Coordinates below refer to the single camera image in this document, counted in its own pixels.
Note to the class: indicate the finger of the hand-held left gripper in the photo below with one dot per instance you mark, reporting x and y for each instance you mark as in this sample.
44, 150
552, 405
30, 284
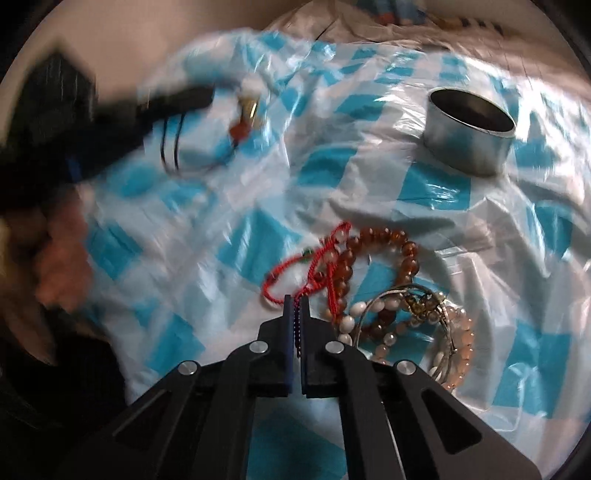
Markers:
178, 104

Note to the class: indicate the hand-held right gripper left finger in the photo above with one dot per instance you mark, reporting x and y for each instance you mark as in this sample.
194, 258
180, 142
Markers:
289, 350

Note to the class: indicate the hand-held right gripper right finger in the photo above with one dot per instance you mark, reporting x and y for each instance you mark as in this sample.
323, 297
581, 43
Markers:
305, 350

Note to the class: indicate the silver bangle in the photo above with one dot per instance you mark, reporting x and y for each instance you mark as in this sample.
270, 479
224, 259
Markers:
418, 287

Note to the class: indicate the round metal tin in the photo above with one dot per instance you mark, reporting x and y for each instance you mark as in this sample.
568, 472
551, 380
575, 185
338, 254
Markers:
466, 138

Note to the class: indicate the person's left hand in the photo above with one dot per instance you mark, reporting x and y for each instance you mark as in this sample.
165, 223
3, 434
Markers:
60, 258

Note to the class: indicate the blue white checkered plastic sheet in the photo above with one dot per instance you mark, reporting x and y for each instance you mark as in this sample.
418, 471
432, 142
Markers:
323, 184

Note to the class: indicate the white bed quilt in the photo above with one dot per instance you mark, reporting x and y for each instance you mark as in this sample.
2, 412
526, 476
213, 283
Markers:
461, 34

